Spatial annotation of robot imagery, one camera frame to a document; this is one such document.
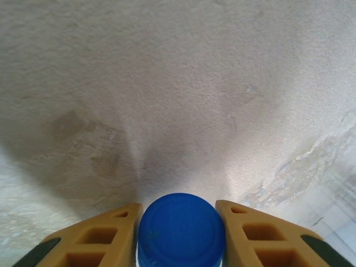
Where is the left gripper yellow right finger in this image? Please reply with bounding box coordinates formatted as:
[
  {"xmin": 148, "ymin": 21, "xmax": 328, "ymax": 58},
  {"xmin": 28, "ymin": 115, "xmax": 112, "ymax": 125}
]
[{"xmin": 215, "ymin": 199, "xmax": 347, "ymax": 267}]

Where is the clear Pepsi bottle blue cap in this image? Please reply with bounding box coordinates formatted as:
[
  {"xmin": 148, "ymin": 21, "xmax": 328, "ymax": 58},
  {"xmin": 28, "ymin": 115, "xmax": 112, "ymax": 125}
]
[{"xmin": 135, "ymin": 192, "xmax": 226, "ymax": 267}]

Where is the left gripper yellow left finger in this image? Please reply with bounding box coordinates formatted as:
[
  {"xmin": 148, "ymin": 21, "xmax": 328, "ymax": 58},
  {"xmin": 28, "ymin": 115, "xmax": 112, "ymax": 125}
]
[{"xmin": 12, "ymin": 202, "xmax": 144, "ymax": 267}]

